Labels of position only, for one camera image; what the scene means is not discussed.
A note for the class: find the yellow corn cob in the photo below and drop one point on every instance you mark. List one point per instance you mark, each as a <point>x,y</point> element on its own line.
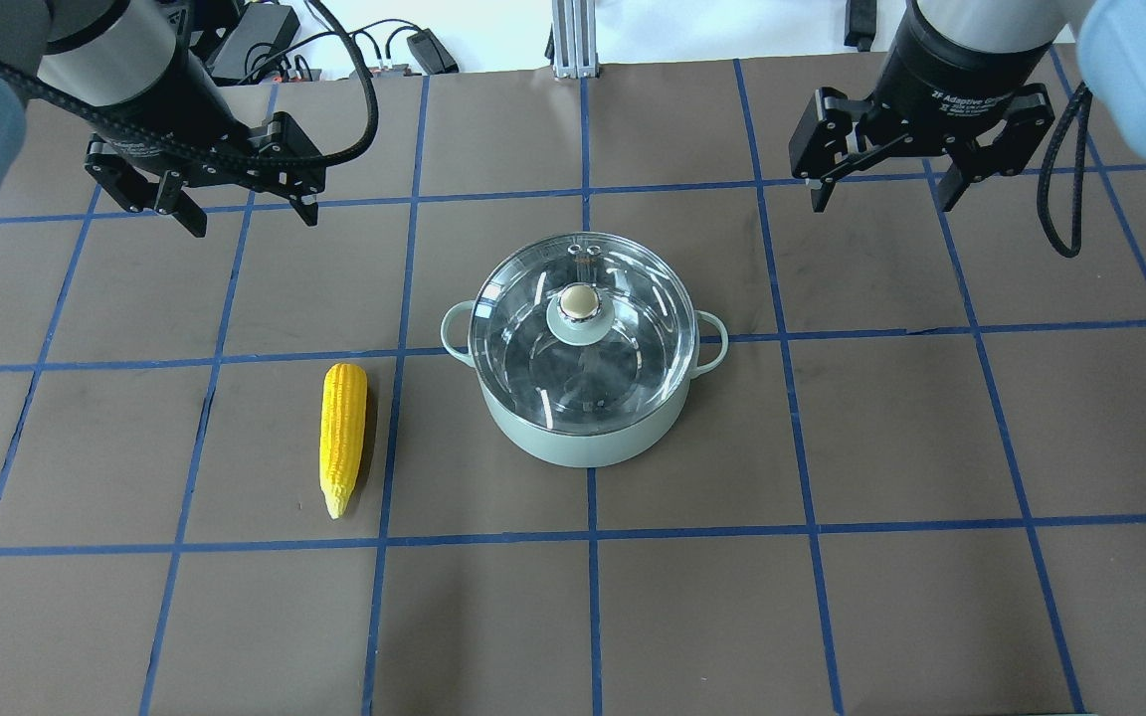
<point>341,434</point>

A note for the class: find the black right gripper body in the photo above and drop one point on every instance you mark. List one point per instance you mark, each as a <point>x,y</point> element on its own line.
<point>951,70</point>

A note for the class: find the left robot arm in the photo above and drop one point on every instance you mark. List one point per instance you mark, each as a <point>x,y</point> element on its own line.
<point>79,56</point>

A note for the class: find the small black charger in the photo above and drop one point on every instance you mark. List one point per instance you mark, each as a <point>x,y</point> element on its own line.
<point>431,55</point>

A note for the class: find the black device top edge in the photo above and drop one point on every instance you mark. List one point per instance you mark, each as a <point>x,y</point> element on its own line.
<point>860,27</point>

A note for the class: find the mint green cooking pot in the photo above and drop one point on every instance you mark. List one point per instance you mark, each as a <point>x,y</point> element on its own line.
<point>590,451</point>

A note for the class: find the black power adapter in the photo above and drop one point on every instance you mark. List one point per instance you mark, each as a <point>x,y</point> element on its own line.
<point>262,30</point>

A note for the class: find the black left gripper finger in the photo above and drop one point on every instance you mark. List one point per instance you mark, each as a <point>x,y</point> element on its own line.
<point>172,201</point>
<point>305,205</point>

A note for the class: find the aluminium frame post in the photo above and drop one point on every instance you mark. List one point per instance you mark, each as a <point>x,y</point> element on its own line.
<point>573,40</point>

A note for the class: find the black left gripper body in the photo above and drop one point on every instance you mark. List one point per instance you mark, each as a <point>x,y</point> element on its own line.
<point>157,111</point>

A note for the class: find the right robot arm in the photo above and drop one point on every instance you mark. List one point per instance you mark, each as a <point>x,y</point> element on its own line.
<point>1111,58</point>

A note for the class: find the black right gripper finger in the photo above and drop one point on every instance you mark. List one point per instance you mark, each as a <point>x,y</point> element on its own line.
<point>821,191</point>
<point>962,174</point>

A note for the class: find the glass pot lid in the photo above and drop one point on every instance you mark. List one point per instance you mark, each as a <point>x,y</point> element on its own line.
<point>582,334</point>

